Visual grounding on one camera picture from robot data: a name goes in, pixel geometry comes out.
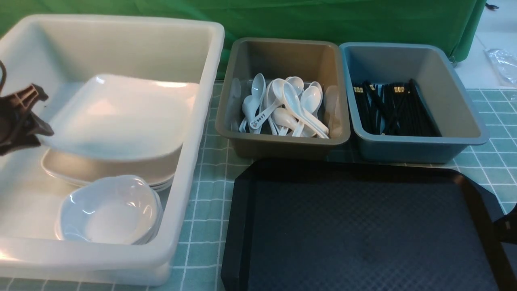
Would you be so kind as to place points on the grey blue plastic bin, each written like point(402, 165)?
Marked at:
point(444, 95)

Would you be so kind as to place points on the white bowl in tub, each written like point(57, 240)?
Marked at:
point(122, 210)

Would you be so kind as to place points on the pile of black chopsticks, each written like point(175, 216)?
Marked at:
point(396, 109)

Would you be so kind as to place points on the green checkered table mat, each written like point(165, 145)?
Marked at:
point(195, 265)

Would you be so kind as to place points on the large white plastic tub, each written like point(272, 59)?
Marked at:
point(61, 53)

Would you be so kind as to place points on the large white square plate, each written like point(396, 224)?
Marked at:
point(118, 118)

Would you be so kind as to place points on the black plastic serving tray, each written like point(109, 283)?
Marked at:
point(306, 225)

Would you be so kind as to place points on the white soup spoon in bin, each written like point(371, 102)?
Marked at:
point(305, 118)

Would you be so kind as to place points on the clear plastic bag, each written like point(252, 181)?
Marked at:
point(504, 65)

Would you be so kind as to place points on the green backdrop cloth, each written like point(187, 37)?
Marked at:
point(447, 24)

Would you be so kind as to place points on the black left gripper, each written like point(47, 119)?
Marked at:
point(19, 124)

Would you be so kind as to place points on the stacked white square plates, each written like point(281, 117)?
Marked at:
point(80, 171)

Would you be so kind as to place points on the white spoon with printed handle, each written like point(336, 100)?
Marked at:
point(273, 99)

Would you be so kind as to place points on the olive brown plastic bin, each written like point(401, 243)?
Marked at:
point(318, 61)

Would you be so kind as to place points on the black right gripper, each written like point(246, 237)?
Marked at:
point(505, 228)

